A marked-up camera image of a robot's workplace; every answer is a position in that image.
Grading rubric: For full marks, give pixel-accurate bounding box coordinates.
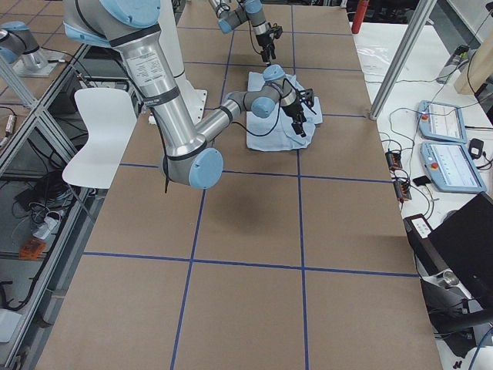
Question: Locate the light blue button-up shirt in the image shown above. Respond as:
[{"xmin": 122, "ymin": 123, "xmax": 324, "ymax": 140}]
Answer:
[{"xmin": 245, "ymin": 70, "xmax": 324, "ymax": 152}]

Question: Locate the white paper sheet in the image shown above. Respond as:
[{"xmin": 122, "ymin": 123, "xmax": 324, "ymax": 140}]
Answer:
[{"xmin": 62, "ymin": 88, "xmax": 137, "ymax": 189}]

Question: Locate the blue teach pendant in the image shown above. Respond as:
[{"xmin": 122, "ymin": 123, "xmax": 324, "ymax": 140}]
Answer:
[
  {"xmin": 420, "ymin": 141, "xmax": 487, "ymax": 194},
  {"xmin": 418, "ymin": 100, "xmax": 468, "ymax": 144}
]

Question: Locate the black laptop computer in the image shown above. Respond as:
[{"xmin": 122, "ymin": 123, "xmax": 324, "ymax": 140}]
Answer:
[{"xmin": 429, "ymin": 193, "xmax": 492, "ymax": 308}]

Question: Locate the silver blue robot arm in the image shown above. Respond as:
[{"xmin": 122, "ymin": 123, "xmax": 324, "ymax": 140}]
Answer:
[
  {"xmin": 209, "ymin": 0, "xmax": 283, "ymax": 66},
  {"xmin": 64, "ymin": 0, "xmax": 314, "ymax": 189}
]

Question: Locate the red cylinder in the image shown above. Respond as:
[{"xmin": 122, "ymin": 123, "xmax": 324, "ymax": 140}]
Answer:
[{"xmin": 351, "ymin": 0, "xmax": 369, "ymax": 35}]

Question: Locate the clear plastic bag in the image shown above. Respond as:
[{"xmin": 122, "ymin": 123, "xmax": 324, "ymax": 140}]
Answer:
[{"xmin": 356, "ymin": 44, "xmax": 391, "ymax": 76}]

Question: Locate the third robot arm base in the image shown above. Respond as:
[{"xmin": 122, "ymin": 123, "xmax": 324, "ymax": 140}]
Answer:
[{"xmin": 1, "ymin": 21, "xmax": 65, "ymax": 77}]

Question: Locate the black labelled box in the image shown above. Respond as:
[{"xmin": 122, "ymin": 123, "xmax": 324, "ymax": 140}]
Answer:
[{"xmin": 403, "ymin": 214, "xmax": 433, "ymax": 248}]

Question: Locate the grey aluminium frame post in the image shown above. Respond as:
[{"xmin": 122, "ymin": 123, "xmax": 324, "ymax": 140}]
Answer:
[{"xmin": 369, "ymin": 0, "xmax": 437, "ymax": 120}]

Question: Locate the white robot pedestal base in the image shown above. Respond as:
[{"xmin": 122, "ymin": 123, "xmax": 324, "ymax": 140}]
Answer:
[{"xmin": 148, "ymin": 0, "xmax": 208, "ymax": 126}]

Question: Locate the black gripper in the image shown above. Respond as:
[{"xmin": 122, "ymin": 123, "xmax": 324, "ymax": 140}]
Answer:
[
  {"xmin": 255, "ymin": 22, "xmax": 282, "ymax": 63},
  {"xmin": 280, "ymin": 88, "xmax": 314, "ymax": 137}
]

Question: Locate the upper blue teach pendant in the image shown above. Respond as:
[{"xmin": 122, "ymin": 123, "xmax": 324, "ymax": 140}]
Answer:
[{"xmin": 418, "ymin": 100, "xmax": 468, "ymax": 144}]

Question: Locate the lower blue teach pendant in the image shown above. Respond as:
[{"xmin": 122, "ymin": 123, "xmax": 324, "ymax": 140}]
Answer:
[{"xmin": 420, "ymin": 141, "xmax": 487, "ymax": 194}]

